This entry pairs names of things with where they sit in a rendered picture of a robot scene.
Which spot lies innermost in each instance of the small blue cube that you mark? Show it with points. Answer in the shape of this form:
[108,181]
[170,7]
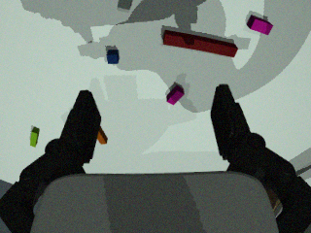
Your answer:
[113,56]

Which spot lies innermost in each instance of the magenta rod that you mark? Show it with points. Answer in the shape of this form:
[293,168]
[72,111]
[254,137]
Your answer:
[175,95]
[260,25]

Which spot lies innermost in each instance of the orange rod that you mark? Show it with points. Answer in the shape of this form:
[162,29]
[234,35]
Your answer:
[102,138]

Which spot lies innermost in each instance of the grey rod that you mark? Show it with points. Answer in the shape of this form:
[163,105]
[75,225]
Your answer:
[124,4]

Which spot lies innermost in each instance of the dark red rod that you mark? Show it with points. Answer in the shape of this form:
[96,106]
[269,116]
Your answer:
[193,42]

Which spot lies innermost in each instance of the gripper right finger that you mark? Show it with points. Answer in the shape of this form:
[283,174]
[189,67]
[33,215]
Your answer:
[234,139]

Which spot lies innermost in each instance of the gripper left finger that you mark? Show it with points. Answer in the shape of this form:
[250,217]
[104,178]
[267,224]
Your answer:
[64,156]

